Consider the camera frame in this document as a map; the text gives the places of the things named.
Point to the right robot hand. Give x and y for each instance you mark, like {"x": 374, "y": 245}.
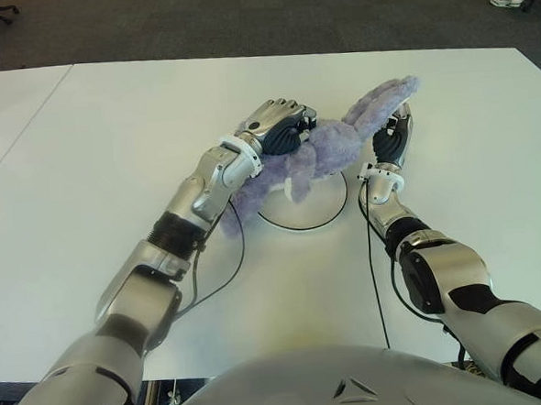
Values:
{"x": 393, "y": 142}

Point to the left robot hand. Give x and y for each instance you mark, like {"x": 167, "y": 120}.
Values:
{"x": 277, "y": 124}

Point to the purple plush bunny doll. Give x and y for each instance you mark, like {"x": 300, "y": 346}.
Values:
{"x": 331, "y": 148}

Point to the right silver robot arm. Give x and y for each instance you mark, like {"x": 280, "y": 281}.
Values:
{"x": 459, "y": 283}

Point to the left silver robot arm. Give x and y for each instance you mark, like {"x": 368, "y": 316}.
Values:
{"x": 133, "y": 293}

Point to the white plate with black rim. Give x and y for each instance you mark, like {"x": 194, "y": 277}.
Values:
{"x": 321, "y": 208}

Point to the dark patterned sneaker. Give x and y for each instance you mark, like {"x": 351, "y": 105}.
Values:
{"x": 471, "y": 367}

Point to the silver robot torso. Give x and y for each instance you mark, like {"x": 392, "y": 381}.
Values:
{"x": 309, "y": 383}

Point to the metal support frame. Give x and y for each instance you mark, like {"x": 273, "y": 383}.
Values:
{"x": 172, "y": 396}

